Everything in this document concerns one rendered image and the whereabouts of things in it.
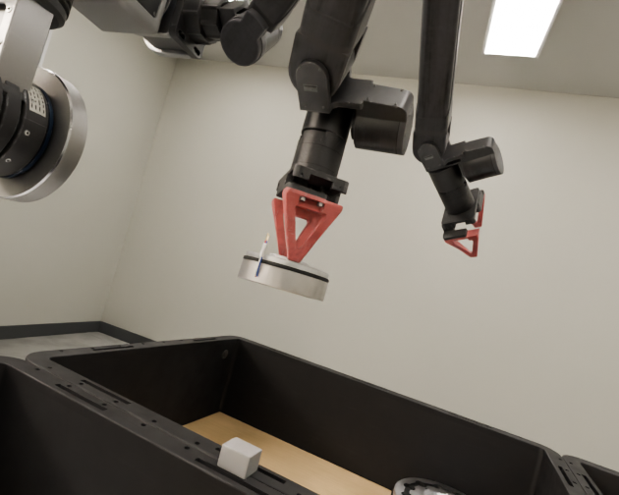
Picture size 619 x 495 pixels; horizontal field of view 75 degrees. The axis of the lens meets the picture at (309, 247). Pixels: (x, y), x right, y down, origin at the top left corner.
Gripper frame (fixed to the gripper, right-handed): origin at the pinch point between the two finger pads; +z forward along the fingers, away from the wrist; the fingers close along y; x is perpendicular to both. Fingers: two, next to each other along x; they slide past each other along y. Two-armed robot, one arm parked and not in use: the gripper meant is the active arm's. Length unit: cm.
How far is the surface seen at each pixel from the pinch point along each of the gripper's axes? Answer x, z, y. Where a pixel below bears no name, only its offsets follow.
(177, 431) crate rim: 8.1, 13.6, -21.1
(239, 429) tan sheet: -0.7, 22.4, 4.8
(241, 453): 4.9, 12.5, -25.1
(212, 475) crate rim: 6.0, 13.8, -25.2
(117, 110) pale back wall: 113, -102, 326
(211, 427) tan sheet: 2.7, 22.5, 4.2
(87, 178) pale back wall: 116, -38, 321
